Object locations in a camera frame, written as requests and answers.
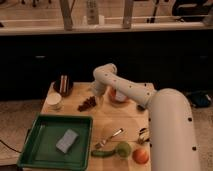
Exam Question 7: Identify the white remote device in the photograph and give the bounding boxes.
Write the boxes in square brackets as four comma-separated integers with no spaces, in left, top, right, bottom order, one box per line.
[86,0,99,25]

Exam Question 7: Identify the green plastic tray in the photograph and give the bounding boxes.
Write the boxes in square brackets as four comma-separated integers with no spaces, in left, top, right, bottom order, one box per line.
[17,115,93,171]

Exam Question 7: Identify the grey folded cloth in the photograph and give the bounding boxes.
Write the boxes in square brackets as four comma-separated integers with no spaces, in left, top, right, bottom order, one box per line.
[115,91,127,102]

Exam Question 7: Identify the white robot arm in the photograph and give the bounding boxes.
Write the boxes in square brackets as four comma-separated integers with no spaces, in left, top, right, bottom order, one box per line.
[91,63,201,171]

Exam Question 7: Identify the orange plate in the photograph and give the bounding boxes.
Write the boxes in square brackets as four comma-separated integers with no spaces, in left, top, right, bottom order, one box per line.
[108,88,129,103]

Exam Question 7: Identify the dark purple grape bunch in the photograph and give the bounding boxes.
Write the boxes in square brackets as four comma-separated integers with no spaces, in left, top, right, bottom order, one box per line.
[78,96,97,112]

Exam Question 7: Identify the blue-grey sponge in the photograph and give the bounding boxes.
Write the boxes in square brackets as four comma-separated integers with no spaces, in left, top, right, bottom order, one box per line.
[56,129,78,153]

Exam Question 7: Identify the wooden strips on plate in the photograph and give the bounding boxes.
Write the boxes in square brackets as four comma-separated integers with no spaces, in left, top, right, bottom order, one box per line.
[60,75,67,93]

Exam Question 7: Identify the dark round plate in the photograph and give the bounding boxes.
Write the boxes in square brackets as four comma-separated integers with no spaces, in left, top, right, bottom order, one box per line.
[53,75,73,97]

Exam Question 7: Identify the white paper cup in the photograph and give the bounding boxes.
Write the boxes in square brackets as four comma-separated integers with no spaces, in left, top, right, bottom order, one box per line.
[46,92,62,110]

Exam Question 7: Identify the orange fruit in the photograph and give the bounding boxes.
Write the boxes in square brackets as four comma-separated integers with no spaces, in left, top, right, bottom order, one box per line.
[132,148,149,164]

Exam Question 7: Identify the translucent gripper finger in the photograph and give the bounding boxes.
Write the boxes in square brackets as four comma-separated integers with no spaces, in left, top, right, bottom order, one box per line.
[95,96,104,107]
[90,89,96,98]

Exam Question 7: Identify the green measuring scoop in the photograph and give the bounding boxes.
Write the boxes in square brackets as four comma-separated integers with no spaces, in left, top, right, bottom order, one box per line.
[91,141,132,158]

